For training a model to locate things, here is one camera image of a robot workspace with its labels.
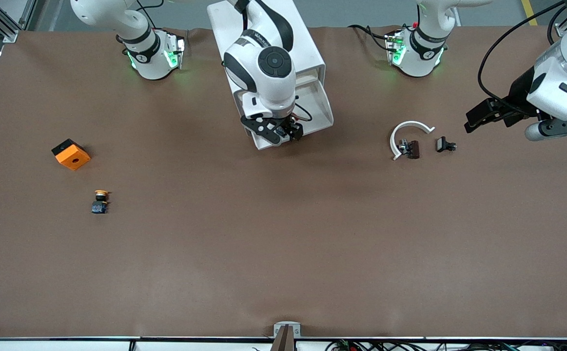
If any white curved plastic ring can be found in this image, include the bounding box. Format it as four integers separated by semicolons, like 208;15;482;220
390;120;436;161

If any brown black small component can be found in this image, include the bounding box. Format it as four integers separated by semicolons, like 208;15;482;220
397;139;420;160

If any bottom edge camera mount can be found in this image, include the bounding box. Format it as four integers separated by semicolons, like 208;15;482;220
273;322;301;351

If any black base cable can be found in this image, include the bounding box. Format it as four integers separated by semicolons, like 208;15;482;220
348;23;392;52

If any yellow floor tape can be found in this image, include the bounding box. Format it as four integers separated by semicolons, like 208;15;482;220
521;0;540;26

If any black cable bundle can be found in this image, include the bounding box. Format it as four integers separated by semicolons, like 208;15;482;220
327;339;567;351

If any brown table cover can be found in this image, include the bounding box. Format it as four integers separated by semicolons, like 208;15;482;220
0;24;567;339

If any orange and black box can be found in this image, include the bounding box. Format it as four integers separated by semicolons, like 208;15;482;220
51;138;91;171

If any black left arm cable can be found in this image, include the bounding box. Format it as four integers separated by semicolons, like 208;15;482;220
477;0;567;105

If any white table edge rail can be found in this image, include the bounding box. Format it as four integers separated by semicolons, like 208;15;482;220
0;336;567;351

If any yellow push button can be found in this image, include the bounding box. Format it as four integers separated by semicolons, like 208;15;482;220
91;190;111;215

